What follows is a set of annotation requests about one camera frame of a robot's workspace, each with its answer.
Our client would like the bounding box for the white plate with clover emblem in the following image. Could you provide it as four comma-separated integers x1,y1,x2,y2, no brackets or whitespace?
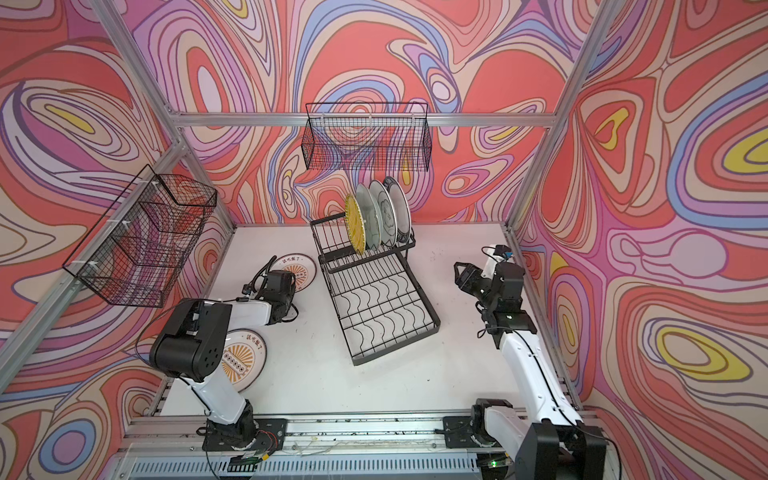
369,180,397,247

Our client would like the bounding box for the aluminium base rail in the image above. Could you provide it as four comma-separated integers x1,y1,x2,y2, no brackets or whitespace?
108,403,540,479

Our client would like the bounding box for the yellow green woven bamboo tray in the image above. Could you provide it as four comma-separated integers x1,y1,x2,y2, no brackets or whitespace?
345,194,366,255

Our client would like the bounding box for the black wire basket left wall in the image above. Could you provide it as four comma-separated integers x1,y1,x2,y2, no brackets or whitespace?
62,166,218,308

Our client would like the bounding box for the green rimmed white plate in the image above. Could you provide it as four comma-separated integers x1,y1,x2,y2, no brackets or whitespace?
384,176,411,244

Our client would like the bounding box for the black wire basket wall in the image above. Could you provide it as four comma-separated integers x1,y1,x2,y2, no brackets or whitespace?
62,166,218,308
301,101,432,172

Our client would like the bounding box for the pale green flower plate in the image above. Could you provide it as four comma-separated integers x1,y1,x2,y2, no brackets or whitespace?
355,184,381,250

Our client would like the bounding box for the small orange sunburst plate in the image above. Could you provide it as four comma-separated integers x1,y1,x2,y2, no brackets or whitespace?
275,253,317,292

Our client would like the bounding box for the black wire basket back wall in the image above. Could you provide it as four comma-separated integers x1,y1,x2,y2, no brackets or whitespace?
301,101,432,172

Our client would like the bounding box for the large orange sunburst plate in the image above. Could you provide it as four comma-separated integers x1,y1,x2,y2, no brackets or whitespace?
221,329,268,392

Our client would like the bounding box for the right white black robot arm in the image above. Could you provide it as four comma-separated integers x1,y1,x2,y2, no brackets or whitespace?
454,261,609,479

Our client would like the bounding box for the black metal dish rack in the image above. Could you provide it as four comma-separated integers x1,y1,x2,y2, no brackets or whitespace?
310,213,441,366

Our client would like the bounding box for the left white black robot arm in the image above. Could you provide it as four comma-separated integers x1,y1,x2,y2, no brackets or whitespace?
148,299,286,457

